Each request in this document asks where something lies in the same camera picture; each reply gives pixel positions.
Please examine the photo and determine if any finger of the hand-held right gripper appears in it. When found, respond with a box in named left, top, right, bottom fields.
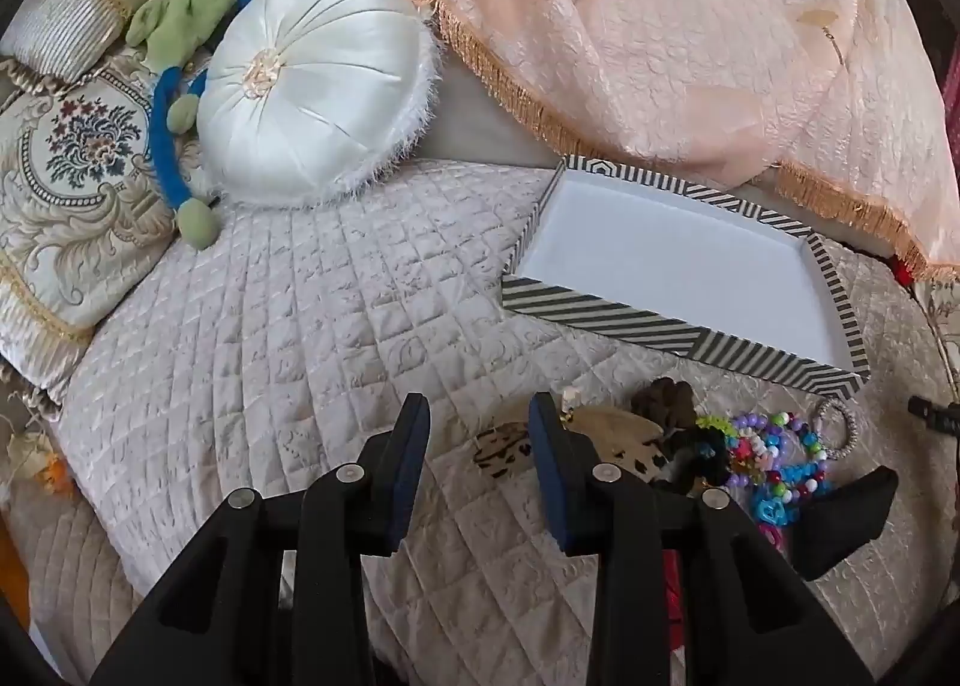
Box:
left=907, top=396, right=960, bottom=436

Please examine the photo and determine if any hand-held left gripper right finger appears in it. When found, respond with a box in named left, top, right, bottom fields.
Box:
left=527, top=392, right=875, bottom=686

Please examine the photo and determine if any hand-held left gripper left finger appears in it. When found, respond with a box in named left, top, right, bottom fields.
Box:
left=90, top=392, right=432, bottom=686

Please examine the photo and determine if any leopard print scrunchie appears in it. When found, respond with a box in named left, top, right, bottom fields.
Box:
left=474, top=422, right=680, bottom=488

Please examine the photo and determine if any silver spiral hair tie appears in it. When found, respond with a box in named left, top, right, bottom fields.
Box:
left=816, top=397, right=858, bottom=462

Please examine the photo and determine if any multicolour bead bracelet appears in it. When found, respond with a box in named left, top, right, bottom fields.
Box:
left=750, top=412, right=830, bottom=499

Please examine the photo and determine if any black fabric pouch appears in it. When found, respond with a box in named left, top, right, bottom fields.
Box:
left=791, top=465, right=899, bottom=580

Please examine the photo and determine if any brown scrunchie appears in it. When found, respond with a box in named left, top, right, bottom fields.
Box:
left=630, top=377, right=698, bottom=432

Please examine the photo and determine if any black scrunchie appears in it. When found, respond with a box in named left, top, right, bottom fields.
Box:
left=649, top=427, right=732, bottom=492

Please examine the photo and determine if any red bow hair clip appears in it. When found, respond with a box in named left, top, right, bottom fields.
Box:
left=660, top=551, right=691, bottom=649

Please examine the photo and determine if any purple bead bracelet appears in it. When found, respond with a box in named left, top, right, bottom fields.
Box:
left=731, top=412, right=781, bottom=448

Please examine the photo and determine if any striped tray box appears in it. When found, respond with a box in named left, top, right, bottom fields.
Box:
left=500, top=153, right=871, bottom=400

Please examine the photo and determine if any floral embroidered cushion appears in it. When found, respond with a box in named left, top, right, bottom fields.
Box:
left=919, top=279, right=960, bottom=391

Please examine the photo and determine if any quilted beige bedspread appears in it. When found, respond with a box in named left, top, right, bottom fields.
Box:
left=0, top=157, right=953, bottom=686

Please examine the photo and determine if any orange floral fabric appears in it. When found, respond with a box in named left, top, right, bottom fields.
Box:
left=0, top=423, right=76, bottom=499

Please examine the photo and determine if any round white satin cushion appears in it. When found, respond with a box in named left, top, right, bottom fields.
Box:
left=196, top=0, right=443, bottom=208

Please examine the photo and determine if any floral embroidered pillow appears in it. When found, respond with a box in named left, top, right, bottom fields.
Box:
left=0, top=48, right=218, bottom=402

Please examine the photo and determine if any peach fringed blanket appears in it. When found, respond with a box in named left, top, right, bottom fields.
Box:
left=401, top=0, right=960, bottom=286

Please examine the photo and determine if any green blue plush toy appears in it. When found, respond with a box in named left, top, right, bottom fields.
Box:
left=124, top=0, right=252, bottom=252

